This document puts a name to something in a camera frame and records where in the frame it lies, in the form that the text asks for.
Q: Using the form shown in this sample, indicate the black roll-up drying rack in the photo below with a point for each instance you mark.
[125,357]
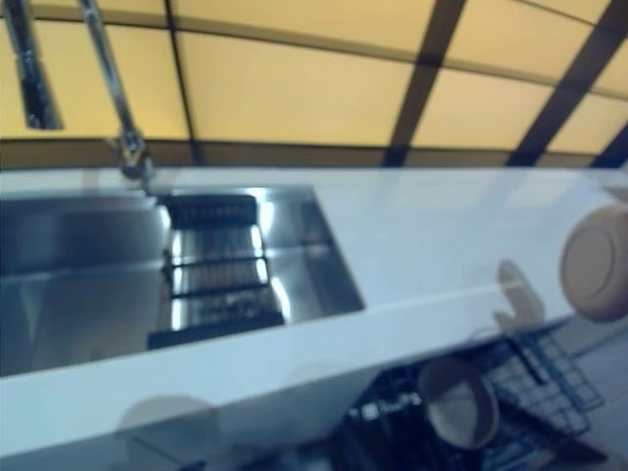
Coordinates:
[216,208]

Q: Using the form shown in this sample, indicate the chrome gooseneck faucet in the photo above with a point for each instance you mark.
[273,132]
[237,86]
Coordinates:
[125,122]

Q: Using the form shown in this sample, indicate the stainless steel sink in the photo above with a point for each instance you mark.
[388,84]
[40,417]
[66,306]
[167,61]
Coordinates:
[73,275]

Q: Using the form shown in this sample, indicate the cream round plate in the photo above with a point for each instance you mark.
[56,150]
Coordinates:
[596,265]
[456,407]

